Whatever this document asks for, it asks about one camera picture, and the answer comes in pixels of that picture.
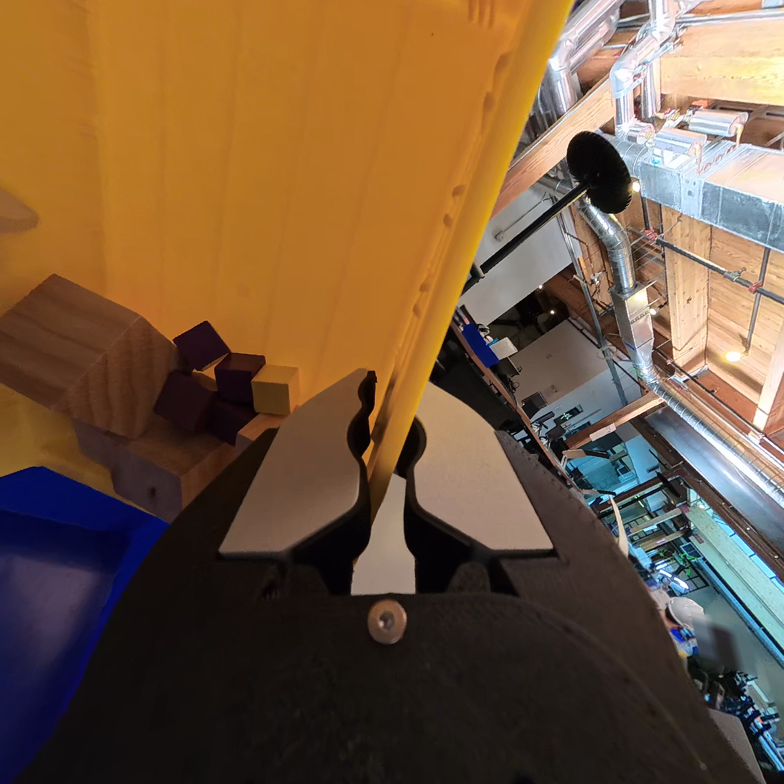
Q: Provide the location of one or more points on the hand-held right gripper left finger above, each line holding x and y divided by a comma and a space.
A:
300, 484

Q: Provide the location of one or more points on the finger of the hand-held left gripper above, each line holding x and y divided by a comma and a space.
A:
15, 214

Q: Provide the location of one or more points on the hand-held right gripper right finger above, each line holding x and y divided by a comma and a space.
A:
471, 490

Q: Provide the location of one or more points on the small purple cube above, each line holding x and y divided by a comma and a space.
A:
237, 377
182, 401
231, 419
201, 344

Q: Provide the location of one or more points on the small yellow cube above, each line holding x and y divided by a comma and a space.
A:
274, 390

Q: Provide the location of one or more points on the large wooden block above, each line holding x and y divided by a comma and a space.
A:
79, 349
165, 465

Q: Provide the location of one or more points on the blue plastic box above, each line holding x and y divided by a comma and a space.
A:
55, 582

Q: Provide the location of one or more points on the yellow plastic box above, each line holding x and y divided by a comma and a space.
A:
294, 171

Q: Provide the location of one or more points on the black round disc on pole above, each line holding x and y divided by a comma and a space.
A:
600, 168

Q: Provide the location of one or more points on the wooden ceiling beam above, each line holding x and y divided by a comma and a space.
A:
569, 132

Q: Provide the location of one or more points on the round spiral metal duct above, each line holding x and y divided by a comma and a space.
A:
615, 251

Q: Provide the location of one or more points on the rectangular galvanised air duct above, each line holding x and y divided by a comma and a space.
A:
704, 190

